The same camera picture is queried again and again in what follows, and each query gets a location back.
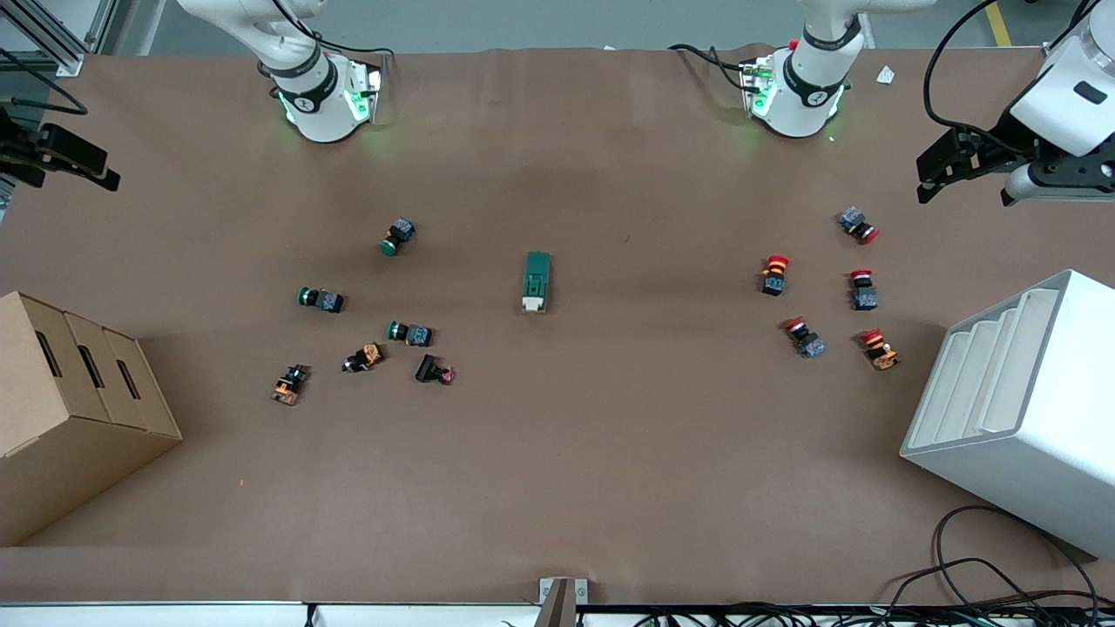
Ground white stepped foam bin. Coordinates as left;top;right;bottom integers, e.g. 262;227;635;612
900;269;1115;560

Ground black cable bundle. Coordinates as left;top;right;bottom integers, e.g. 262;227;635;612
627;601;1115;627

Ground brown cardboard box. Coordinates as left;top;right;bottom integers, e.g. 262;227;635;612
0;290;184;548

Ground black looped floor cable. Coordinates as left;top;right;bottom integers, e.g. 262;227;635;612
880;505;1103;615

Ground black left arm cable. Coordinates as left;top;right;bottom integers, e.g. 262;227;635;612
922;0;1016;136

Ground metal table edge bracket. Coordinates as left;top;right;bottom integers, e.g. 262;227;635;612
538;577;589;627

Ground green load switch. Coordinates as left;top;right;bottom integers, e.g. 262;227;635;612
521;251;552;314

